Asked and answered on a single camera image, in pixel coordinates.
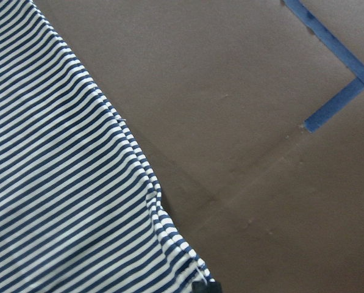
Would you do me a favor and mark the crossing blue tape strip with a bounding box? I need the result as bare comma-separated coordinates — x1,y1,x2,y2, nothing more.
284,0,364,85

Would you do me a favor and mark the navy white striped polo shirt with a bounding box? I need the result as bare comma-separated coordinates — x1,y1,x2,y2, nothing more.
0,1,215,292

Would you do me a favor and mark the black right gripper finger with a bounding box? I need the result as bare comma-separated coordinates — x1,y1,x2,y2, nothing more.
191,281,222,293

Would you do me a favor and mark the long blue tape strip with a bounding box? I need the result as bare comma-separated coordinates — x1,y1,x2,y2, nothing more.
303,78,364,133

